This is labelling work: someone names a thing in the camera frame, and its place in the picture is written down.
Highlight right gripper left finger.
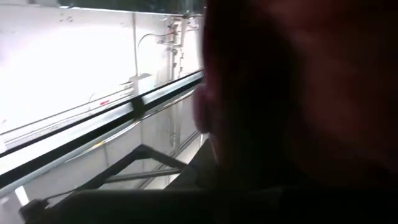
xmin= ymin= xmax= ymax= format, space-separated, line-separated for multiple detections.
xmin=51 ymin=139 xmax=225 ymax=224

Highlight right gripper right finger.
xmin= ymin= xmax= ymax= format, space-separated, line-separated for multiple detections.
xmin=236 ymin=185 xmax=398 ymax=224

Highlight maroon cap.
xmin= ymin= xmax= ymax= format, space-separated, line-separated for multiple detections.
xmin=192 ymin=0 xmax=398 ymax=191

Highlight black frame brace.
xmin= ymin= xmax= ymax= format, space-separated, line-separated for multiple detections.
xmin=73 ymin=144 xmax=188 ymax=191

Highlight black frame beam with lights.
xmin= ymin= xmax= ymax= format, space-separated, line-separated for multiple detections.
xmin=0 ymin=68 xmax=205 ymax=190

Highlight grey wall cable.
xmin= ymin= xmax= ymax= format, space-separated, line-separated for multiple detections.
xmin=137 ymin=30 xmax=177 ymax=48

